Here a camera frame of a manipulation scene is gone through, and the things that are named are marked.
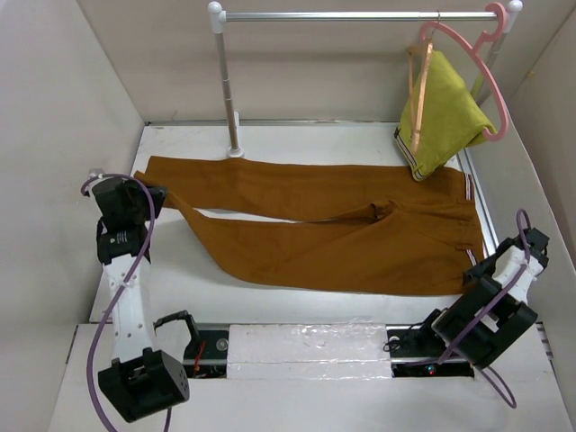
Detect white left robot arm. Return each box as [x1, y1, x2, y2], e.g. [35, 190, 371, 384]
[82, 174, 204, 423]

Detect wooden hanger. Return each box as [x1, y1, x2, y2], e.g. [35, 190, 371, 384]
[408, 36, 434, 155]

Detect pink plastic hanger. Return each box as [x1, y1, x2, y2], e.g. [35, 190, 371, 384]
[418, 3, 509, 141]

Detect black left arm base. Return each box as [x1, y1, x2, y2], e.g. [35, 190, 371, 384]
[183, 324, 230, 379]

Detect brown trousers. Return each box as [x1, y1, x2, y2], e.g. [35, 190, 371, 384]
[136, 157, 483, 296]

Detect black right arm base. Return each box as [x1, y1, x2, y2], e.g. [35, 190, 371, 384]
[382, 323, 474, 378]

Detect silver clothes rack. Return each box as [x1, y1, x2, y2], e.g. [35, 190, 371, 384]
[205, 1, 525, 157]

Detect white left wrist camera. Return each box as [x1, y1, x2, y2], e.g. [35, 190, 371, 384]
[88, 168, 105, 179]

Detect yellow-green trousers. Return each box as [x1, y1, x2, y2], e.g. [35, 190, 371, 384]
[394, 51, 496, 181]

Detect aluminium side rail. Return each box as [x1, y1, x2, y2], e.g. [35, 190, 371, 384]
[458, 149, 499, 257]

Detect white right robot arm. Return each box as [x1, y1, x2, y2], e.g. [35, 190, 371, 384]
[416, 228, 549, 369]

